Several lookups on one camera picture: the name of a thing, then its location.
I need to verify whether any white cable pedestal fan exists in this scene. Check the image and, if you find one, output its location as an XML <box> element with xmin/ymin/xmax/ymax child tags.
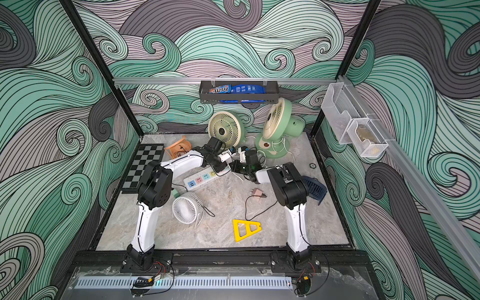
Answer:
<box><xmin>256</xmin><ymin>137</ymin><xmax>296</xmax><ymax>163</ymax></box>

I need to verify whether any green usb charger adapter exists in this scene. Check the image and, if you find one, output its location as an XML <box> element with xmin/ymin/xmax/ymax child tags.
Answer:
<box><xmin>171</xmin><ymin>189</ymin><xmax>180</xmax><ymax>198</ymax></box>

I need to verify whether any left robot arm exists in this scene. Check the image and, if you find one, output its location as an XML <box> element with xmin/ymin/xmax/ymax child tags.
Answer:
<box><xmin>127</xmin><ymin>137</ymin><xmax>227</xmax><ymax>271</ymax></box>

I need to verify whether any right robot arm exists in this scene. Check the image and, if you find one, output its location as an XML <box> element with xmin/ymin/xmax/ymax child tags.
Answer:
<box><xmin>229</xmin><ymin>149</ymin><xmax>311</xmax><ymax>266</ymax></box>

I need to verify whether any white multicolour power strip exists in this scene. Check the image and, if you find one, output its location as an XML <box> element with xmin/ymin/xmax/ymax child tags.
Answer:
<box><xmin>183</xmin><ymin>167</ymin><xmax>219</xmax><ymax>191</ymax></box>

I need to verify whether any cream green round fan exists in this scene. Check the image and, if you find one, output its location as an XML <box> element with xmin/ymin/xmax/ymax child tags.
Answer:
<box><xmin>207</xmin><ymin>111</ymin><xmax>246</xmax><ymax>149</ymax></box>

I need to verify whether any small orange desk fan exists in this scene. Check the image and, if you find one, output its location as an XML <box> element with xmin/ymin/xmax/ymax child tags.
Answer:
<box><xmin>165</xmin><ymin>136</ymin><xmax>192</xmax><ymax>159</ymax></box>

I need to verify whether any small white desk fan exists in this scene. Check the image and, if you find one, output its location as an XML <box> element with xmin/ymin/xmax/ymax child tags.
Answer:
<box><xmin>172</xmin><ymin>192</ymin><xmax>204</xmax><ymax>226</ymax></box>

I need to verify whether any dark blue small fan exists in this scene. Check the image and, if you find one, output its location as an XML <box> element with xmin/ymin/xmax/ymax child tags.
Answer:
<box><xmin>302</xmin><ymin>176</ymin><xmax>328</xmax><ymax>206</ymax></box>

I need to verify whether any black white chessboard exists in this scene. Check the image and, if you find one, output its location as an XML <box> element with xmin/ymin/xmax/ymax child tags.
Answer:
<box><xmin>121</xmin><ymin>144</ymin><xmax>165</xmax><ymax>194</ymax></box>

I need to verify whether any blue candy bag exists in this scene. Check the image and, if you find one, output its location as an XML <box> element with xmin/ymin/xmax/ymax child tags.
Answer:
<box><xmin>206</xmin><ymin>84</ymin><xmax>266</xmax><ymax>103</ymax></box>

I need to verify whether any small clear plastic bin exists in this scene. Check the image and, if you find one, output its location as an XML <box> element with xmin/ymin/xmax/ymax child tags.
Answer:
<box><xmin>346</xmin><ymin>118</ymin><xmax>388</xmax><ymax>159</ymax></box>

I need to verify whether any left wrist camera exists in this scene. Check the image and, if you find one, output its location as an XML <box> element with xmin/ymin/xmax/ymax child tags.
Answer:
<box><xmin>219</xmin><ymin>147</ymin><xmax>237</xmax><ymax>164</ymax></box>

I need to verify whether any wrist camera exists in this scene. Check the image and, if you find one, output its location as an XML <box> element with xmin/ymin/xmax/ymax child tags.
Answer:
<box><xmin>219</xmin><ymin>147</ymin><xmax>237</xmax><ymax>164</ymax></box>
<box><xmin>237</xmin><ymin>146</ymin><xmax>250</xmax><ymax>163</ymax></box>

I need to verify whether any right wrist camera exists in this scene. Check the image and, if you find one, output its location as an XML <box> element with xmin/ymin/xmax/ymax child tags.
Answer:
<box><xmin>237</xmin><ymin>146</ymin><xmax>250</xmax><ymax>163</ymax></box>

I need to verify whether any black usb cable blue fan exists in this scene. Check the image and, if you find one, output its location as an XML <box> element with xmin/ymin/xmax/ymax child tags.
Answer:
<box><xmin>244</xmin><ymin>196</ymin><xmax>278</xmax><ymax>221</ymax></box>

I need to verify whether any large green pedestal fan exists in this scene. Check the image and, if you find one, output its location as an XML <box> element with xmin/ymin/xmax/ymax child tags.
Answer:
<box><xmin>256</xmin><ymin>97</ymin><xmax>306</xmax><ymax>141</ymax></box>

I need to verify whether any black cable white fan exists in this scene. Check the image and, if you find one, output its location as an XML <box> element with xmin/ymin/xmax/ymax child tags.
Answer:
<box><xmin>172</xmin><ymin>183</ymin><xmax>216</xmax><ymax>218</ymax></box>

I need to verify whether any yellow triangular plastic frame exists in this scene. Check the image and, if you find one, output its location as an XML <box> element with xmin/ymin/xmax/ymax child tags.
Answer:
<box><xmin>232</xmin><ymin>219</ymin><xmax>262</xmax><ymax>243</ymax></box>

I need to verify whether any black wall shelf basket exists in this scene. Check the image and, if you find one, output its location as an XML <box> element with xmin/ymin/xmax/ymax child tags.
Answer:
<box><xmin>199</xmin><ymin>80</ymin><xmax>280</xmax><ymax>104</ymax></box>

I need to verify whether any aluminium wall rail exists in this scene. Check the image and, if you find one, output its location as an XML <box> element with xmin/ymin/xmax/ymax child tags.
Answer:
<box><xmin>112</xmin><ymin>76</ymin><xmax>336</xmax><ymax>86</ymax></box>

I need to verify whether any clear plastic wall bin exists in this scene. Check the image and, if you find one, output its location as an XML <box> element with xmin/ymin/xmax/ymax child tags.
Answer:
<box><xmin>321</xmin><ymin>82</ymin><xmax>367</xmax><ymax>145</ymax></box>

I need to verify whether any white perforated cable duct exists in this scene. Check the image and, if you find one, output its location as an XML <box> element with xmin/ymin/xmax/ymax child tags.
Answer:
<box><xmin>73</xmin><ymin>276</ymin><xmax>293</xmax><ymax>290</ymax></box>

